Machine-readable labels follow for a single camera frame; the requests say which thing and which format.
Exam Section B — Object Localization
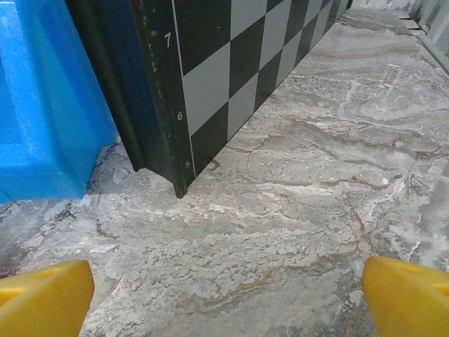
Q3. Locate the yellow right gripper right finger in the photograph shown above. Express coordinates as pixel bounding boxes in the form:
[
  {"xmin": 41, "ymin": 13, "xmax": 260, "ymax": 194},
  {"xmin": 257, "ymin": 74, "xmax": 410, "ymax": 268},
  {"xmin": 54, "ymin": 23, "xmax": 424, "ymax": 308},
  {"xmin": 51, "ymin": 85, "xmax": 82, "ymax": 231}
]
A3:
[{"xmin": 362, "ymin": 256, "xmax": 449, "ymax": 337}]

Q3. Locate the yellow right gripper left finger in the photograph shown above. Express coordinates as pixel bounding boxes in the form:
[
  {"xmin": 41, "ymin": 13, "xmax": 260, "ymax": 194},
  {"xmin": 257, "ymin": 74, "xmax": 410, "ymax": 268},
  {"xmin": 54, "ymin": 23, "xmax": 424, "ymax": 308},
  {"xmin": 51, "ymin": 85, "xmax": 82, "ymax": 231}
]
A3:
[{"xmin": 0, "ymin": 259, "xmax": 95, "ymax": 337}]

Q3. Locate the blue three-compartment plastic bin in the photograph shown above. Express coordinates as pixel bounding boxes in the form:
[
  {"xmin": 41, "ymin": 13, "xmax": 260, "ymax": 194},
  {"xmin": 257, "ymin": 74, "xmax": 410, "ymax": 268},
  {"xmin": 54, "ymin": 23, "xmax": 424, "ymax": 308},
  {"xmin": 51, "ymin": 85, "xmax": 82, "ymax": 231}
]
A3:
[{"xmin": 0, "ymin": 0, "xmax": 120, "ymax": 205}]

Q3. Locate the black folded chessboard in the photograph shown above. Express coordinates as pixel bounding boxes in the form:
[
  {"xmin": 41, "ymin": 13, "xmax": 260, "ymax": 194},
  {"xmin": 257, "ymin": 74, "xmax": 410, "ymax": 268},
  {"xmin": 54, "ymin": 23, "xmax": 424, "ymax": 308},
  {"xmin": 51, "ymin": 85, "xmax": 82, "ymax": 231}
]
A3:
[{"xmin": 65, "ymin": 0, "xmax": 354, "ymax": 199}]

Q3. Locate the aluminium side rail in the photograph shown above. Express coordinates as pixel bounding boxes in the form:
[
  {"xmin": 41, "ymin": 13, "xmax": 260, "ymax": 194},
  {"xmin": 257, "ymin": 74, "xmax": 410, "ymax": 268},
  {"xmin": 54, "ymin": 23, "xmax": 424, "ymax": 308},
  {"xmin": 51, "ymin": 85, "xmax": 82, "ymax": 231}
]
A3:
[{"xmin": 398, "ymin": 0, "xmax": 449, "ymax": 77}]

